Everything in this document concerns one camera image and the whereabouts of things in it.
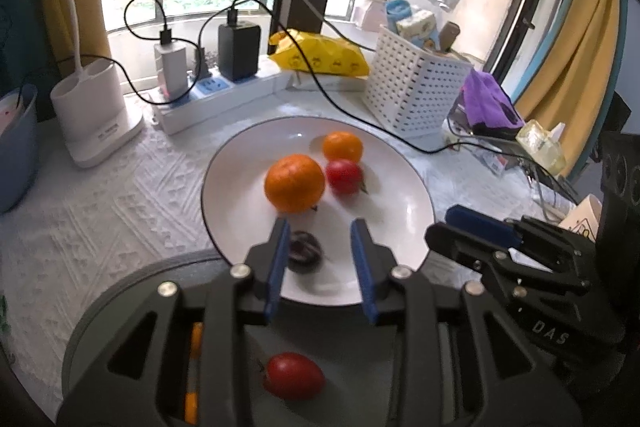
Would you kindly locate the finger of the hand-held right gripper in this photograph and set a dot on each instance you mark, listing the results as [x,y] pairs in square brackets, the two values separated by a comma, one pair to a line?
[480,224]
[460,244]

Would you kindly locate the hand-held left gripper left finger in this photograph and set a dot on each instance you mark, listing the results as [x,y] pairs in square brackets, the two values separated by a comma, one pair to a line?
[277,267]

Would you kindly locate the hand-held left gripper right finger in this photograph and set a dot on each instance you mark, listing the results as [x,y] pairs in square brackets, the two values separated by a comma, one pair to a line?
[362,267]

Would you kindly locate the dark purple plum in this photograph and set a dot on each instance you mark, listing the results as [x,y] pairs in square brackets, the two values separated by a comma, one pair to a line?
[305,249]

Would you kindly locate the white plate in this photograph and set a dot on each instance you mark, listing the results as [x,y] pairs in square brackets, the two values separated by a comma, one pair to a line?
[240,207]

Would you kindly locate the large orange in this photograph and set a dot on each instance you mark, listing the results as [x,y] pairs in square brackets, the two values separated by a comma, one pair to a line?
[294,183]

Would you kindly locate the grey round tray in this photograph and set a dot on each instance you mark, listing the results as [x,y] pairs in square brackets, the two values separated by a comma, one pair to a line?
[345,357]

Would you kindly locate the red tomato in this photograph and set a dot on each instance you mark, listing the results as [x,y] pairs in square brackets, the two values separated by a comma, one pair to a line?
[345,177]
[292,376]

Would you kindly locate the small orange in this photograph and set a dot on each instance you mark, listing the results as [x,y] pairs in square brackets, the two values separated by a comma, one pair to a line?
[343,148]

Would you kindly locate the clear plastic bag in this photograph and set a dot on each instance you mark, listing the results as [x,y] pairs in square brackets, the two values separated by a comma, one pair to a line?
[540,149]

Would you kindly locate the paper cup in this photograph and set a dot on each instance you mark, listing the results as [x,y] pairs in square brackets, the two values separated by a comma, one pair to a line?
[582,214]

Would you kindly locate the purple cloth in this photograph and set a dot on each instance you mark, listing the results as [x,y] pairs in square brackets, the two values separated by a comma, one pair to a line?
[485,99]

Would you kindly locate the white perforated basket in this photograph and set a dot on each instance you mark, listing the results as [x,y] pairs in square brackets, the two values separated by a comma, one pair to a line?
[410,92]

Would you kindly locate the white power strip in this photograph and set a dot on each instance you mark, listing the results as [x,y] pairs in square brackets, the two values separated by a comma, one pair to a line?
[215,109]

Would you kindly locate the brown bottle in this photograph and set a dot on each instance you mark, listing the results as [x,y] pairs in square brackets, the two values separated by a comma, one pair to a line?
[449,36]

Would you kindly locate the patterned tissue pack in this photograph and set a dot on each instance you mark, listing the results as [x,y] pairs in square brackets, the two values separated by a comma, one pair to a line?
[416,24]

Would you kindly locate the yellow plastic bag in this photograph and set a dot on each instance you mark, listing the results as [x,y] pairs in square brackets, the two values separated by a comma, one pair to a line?
[325,54]

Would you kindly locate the black charger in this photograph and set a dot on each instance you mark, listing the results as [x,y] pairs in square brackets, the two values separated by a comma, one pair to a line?
[239,52]

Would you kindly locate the white charger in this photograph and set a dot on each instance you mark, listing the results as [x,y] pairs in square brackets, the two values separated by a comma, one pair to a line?
[170,67]

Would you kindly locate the blue lidded container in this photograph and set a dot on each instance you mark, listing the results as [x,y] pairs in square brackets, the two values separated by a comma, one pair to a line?
[398,9]

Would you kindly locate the white desk lamp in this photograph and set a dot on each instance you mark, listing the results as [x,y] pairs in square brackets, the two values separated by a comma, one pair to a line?
[95,117]

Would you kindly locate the blue plastic basin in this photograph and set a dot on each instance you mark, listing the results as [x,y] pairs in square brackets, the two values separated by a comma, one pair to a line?
[17,157]

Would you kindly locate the teal curtain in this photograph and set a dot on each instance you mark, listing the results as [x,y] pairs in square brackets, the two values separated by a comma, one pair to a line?
[20,32]

